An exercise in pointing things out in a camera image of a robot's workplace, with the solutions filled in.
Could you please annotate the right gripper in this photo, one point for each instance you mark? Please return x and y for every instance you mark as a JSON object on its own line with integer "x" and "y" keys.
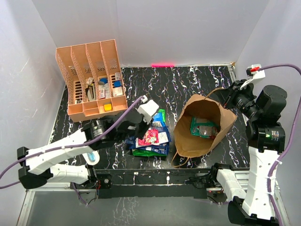
{"x": 234, "y": 91}

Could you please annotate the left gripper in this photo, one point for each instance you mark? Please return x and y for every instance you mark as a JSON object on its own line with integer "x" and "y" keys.
{"x": 145, "y": 125}

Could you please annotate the red pink snack pack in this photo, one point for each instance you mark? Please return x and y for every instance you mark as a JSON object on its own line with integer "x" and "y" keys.
{"x": 150, "y": 138}

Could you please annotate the dark blue spicy chips bag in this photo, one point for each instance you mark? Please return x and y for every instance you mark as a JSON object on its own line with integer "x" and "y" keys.
{"x": 164, "y": 140}

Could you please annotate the green chips bag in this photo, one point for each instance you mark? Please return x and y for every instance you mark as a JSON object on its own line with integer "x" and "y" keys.
{"x": 156, "y": 140}

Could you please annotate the brown paper bag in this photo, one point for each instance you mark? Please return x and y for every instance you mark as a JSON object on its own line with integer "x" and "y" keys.
{"x": 190, "y": 146}

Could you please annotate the blue cookie snack pack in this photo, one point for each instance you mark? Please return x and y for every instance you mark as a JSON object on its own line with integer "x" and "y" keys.
{"x": 138, "y": 152}

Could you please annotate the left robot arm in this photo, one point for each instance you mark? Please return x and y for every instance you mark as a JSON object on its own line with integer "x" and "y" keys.
{"x": 67, "y": 160}

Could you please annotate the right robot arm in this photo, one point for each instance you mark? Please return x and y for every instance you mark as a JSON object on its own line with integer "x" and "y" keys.
{"x": 266, "y": 139}

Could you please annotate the teal red snack bag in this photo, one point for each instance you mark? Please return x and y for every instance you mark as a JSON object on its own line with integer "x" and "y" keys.
{"x": 203, "y": 128}

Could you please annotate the blue snack bar pack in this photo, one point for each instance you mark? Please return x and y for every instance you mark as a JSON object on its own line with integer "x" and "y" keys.
{"x": 158, "y": 120}

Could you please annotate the yellow sticky note block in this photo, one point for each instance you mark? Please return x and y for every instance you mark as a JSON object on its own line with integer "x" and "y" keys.
{"x": 107, "y": 107}

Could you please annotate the white red small box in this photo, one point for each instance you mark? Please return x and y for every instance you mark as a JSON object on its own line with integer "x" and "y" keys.
{"x": 117, "y": 91}

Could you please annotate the blue eraser box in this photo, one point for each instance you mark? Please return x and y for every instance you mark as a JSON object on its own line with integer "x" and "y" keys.
{"x": 117, "y": 84}

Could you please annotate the red white label box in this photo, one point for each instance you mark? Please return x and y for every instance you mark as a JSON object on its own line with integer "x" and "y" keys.
{"x": 101, "y": 93}

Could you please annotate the light blue packaged tool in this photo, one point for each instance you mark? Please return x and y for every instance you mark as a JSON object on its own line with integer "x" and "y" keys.
{"x": 92, "y": 158}

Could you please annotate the black stapler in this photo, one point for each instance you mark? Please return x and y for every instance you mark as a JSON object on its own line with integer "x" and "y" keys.
{"x": 90, "y": 93}

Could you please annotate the pink tape strip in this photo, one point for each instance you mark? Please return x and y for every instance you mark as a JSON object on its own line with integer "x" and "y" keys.
{"x": 159, "y": 65}

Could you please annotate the peach desk file organizer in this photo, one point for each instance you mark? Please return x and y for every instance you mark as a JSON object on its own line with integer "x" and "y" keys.
{"x": 95, "y": 63}

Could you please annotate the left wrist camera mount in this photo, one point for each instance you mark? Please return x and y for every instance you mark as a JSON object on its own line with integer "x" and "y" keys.
{"x": 148, "y": 109}

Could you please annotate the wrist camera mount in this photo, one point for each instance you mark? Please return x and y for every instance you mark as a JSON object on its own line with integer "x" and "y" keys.
{"x": 254, "y": 74}
{"x": 148, "y": 109}

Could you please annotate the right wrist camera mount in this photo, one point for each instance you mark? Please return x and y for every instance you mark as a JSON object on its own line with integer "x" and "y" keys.
{"x": 254, "y": 74}

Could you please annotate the aluminium front rail frame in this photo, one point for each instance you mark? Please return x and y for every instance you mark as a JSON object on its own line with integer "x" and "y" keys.
{"x": 172, "y": 88}

